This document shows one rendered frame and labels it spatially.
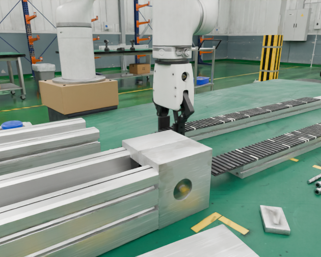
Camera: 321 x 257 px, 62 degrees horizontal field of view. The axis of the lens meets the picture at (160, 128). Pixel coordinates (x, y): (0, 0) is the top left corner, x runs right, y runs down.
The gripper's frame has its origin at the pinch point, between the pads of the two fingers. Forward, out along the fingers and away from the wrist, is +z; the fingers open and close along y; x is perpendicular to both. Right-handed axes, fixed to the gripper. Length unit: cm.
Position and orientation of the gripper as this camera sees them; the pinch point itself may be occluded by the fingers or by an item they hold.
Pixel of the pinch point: (170, 127)
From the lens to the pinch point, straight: 63.5
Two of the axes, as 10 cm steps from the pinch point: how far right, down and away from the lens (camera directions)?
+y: -5.6, -2.6, 7.8
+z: 0.0, 9.5, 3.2
